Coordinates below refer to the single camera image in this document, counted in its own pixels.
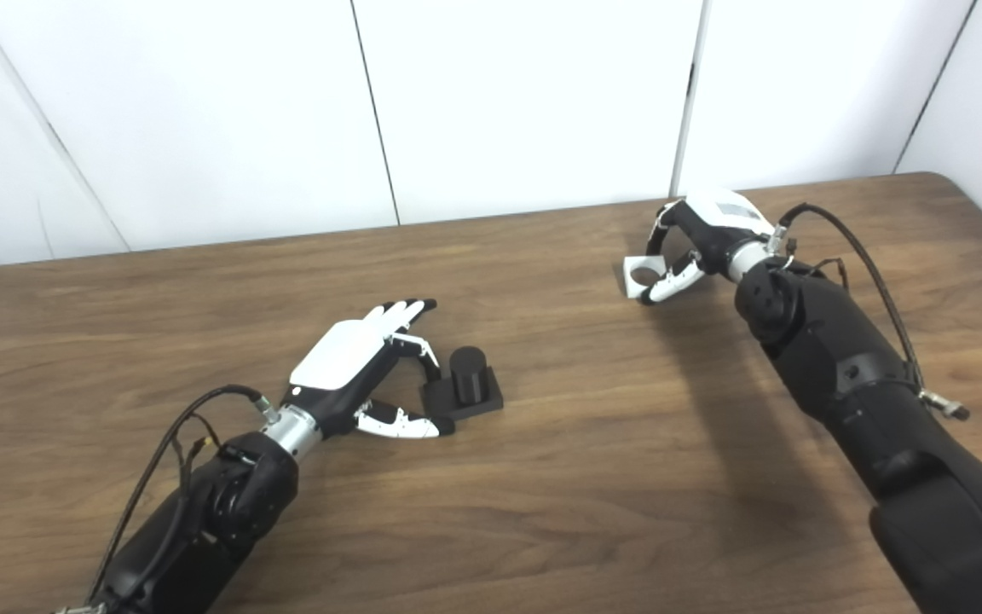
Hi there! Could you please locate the right arm thin wire bundle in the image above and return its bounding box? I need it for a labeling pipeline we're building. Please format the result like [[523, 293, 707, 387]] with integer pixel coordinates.
[[785, 254, 850, 293]]

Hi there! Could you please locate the left arm thin wire bundle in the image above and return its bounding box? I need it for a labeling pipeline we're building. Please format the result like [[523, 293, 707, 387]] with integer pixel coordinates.
[[171, 433, 221, 478]]

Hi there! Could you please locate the arm thin wire bundle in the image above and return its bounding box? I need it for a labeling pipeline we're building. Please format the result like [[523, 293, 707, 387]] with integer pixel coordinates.
[[171, 433, 221, 478], [785, 254, 850, 293]]

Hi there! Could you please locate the white square piece with hole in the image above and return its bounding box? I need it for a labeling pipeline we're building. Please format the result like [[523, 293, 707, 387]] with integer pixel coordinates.
[[623, 256, 671, 299]]

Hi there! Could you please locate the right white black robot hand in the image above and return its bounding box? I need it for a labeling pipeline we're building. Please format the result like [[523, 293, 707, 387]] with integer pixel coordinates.
[[640, 189, 777, 306]]

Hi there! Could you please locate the black peg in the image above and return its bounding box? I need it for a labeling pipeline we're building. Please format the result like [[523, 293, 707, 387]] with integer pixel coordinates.
[[420, 345, 505, 420]]

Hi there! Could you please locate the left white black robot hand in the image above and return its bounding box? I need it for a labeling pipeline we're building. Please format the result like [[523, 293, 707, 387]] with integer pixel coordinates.
[[282, 298, 458, 440]]

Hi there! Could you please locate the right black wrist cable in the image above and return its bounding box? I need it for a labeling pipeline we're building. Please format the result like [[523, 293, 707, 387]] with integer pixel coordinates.
[[768, 202, 971, 423]]

